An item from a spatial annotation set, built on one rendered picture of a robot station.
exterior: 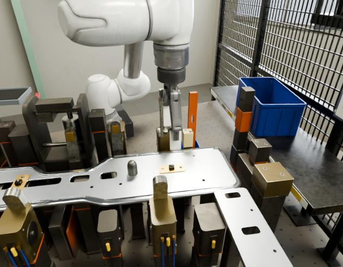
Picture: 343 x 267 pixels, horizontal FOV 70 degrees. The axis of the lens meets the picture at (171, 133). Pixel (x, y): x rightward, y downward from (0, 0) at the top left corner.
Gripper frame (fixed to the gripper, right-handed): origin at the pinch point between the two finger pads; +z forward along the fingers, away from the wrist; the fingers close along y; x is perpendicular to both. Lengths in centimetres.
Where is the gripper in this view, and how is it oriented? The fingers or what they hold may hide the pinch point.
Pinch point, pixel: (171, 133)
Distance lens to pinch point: 73.7
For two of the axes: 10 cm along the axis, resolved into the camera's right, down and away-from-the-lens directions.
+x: 9.9, -0.8, 1.4
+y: 1.6, 5.0, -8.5
